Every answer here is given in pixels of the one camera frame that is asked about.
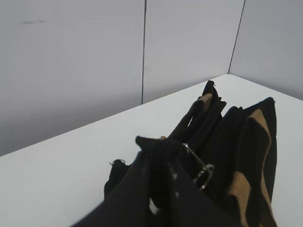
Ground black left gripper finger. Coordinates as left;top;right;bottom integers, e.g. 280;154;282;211
76;137;239;227

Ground silver zipper pull ring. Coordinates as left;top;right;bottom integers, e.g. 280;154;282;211
182;143;215;191

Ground black canvas bag tan handles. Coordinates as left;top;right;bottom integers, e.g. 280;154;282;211
104;81;277;227

